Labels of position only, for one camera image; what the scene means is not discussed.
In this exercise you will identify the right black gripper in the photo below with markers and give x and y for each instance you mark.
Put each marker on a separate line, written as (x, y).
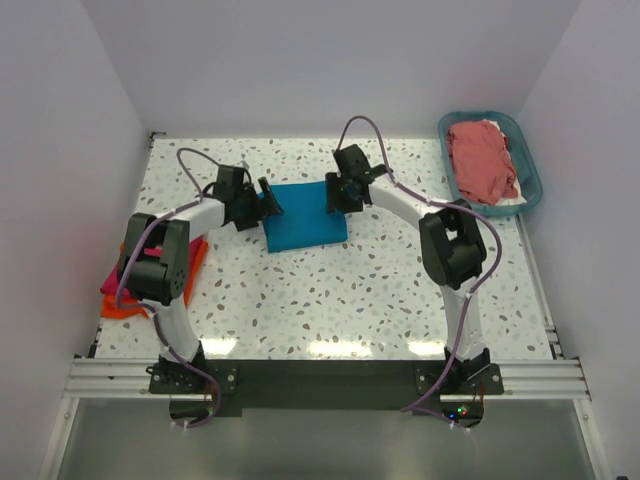
(334, 201)

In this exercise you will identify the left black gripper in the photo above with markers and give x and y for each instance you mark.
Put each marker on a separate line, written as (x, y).
(267, 207)

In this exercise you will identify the blue t shirt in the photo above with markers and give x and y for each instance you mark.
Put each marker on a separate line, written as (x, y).
(305, 222)

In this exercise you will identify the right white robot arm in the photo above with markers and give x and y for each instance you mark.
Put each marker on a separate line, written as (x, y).
(452, 248)

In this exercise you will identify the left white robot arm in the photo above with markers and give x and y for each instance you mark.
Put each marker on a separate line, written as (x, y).
(154, 260)

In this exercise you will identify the salmon pink t shirt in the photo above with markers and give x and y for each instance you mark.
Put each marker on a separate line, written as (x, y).
(473, 148)

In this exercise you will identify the white cloth in basket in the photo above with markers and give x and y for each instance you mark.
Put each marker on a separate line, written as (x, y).
(506, 189)

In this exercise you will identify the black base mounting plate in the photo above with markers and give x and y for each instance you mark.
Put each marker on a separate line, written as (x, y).
(229, 388)

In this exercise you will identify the folded orange t shirt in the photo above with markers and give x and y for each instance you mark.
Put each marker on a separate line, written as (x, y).
(112, 310)

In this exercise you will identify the teal plastic basket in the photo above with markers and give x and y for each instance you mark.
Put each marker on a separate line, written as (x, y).
(530, 185)

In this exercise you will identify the aluminium frame rail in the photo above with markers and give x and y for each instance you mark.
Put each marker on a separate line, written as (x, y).
(558, 378)

